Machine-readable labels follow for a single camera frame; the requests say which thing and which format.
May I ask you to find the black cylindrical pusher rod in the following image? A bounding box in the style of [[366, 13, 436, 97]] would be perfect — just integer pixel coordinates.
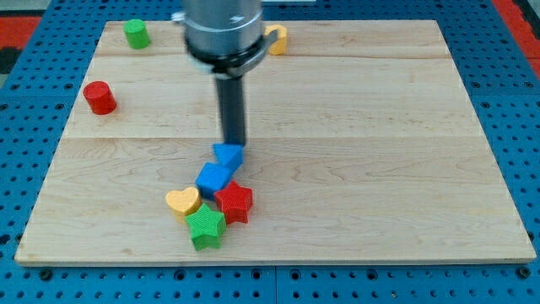
[[215, 77, 246, 146]]

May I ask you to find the blue triangle block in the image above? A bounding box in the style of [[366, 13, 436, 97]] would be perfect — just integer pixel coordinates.
[[213, 144, 244, 171]]

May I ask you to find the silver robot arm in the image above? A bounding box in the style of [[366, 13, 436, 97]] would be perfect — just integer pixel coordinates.
[[171, 0, 278, 146]]

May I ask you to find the yellow hexagon block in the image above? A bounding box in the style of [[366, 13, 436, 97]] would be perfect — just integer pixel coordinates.
[[265, 24, 288, 56]]

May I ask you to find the blue cube block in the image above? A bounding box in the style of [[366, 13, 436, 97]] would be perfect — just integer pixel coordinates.
[[196, 162, 233, 200]]

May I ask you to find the red star block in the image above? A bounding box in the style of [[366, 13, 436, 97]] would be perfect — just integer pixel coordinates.
[[214, 180, 253, 225]]

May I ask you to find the green cylinder block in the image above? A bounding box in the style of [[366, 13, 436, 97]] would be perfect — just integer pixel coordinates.
[[123, 19, 151, 50]]

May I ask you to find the yellow heart block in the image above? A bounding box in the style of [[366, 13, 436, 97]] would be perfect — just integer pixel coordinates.
[[165, 187, 202, 223]]

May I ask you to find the red cylinder block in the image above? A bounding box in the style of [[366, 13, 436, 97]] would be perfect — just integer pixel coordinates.
[[83, 80, 117, 115]]

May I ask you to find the green star block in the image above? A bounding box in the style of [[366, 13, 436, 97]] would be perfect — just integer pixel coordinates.
[[186, 204, 226, 251]]

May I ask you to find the light wooden board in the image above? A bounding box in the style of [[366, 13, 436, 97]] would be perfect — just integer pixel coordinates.
[[15, 20, 536, 267]]

